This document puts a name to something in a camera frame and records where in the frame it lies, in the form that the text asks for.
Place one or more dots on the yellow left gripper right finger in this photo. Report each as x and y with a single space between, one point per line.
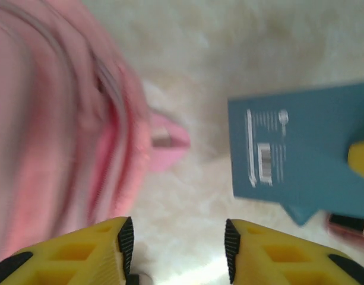
288 261

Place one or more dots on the pink pencil sharpener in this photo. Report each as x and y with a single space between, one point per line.
348 230

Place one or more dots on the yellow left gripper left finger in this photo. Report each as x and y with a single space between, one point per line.
66 258

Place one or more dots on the teal thin notebook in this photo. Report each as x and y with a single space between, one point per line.
312 148

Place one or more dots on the pink school backpack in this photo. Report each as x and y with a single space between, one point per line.
51 118

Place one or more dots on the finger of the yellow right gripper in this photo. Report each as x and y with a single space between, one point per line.
361 158

